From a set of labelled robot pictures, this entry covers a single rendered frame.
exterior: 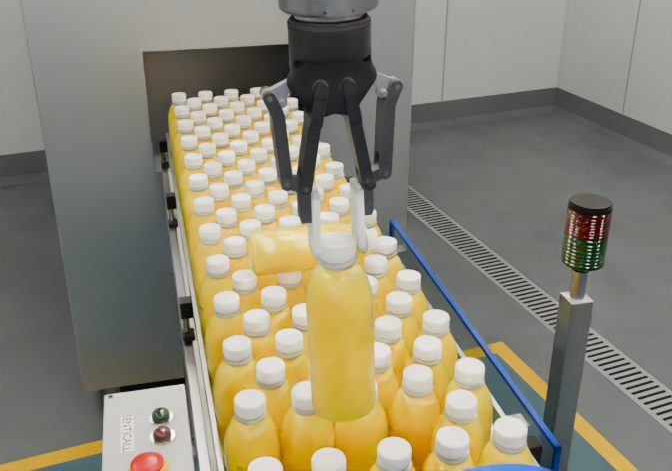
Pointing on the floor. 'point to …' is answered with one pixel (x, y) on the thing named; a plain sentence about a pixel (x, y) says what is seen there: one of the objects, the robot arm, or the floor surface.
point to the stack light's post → (567, 370)
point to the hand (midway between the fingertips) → (336, 219)
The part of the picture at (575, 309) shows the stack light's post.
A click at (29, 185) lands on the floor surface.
